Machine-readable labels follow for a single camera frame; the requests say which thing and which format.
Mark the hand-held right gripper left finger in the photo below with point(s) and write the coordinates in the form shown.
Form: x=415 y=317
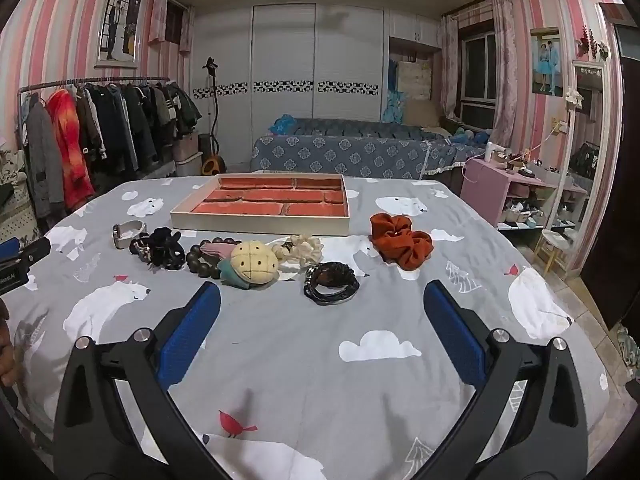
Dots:
x=190 y=335

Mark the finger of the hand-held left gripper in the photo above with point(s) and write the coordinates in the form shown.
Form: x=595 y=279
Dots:
x=30 y=250

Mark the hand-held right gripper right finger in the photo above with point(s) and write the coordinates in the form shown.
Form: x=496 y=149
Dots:
x=455 y=335

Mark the black hair claw clip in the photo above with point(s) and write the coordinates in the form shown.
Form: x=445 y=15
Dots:
x=167 y=250

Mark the bun-shaped plush hair clip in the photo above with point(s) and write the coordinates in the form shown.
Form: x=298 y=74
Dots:
x=252 y=265

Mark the brick-lined jewelry tray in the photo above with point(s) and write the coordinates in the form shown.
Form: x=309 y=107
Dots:
x=260 y=220

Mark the cream scrunchie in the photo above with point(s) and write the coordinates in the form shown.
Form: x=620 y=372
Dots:
x=302 y=250

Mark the person's left hand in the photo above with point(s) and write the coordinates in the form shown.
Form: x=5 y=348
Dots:
x=7 y=350

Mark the rust orange scrunchie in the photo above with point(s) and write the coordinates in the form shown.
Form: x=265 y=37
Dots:
x=405 y=245

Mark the grey polar bear bedsheet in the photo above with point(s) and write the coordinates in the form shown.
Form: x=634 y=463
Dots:
x=310 y=360

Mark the small wooden stool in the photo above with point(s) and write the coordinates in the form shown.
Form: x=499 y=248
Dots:
x=552 y=247

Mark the row of hanging clothes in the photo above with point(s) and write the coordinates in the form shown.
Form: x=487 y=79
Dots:
x=100 y=130

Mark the pink desk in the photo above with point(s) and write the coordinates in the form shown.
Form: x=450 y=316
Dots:
x=482 y=190

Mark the black garment steamer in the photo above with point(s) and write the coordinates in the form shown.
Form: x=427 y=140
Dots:
x=214 y=160

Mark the white framed standing mirror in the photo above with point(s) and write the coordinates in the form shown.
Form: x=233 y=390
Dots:
x=570 y=200

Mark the metal clothes rack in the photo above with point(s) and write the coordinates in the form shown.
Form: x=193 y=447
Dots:
x=90 y=80

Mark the white storage box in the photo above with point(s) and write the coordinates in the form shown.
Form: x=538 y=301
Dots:
x=187 y=152

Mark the white bottle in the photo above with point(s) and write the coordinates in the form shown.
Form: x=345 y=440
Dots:
x=492 y=152

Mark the dark wooden door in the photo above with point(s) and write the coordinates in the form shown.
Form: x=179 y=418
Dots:
x=612 y=210

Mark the blue patterned sofa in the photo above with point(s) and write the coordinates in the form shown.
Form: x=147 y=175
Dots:
x=350 y=152

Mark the blue cloth bundle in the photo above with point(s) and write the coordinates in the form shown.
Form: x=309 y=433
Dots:
x=285 y=124

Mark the framed wedding photo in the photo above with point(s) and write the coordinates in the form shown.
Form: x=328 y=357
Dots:
x=119 y=25

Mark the hanging blue clothes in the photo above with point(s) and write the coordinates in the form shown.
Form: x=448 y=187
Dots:
x=395 y=100

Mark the dark framed window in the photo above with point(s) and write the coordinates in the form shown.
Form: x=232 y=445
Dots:
x=477 y=75

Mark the pink floral curtain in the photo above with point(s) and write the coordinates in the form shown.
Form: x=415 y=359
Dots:
x=507 y=70

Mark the couple photo poster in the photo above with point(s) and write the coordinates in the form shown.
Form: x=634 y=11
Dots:
x=545 y=62

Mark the white wardrobe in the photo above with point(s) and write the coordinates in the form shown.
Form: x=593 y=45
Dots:
x=285 y=60

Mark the red flower decoration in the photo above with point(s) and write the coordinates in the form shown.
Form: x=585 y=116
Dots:
x=592 y=45

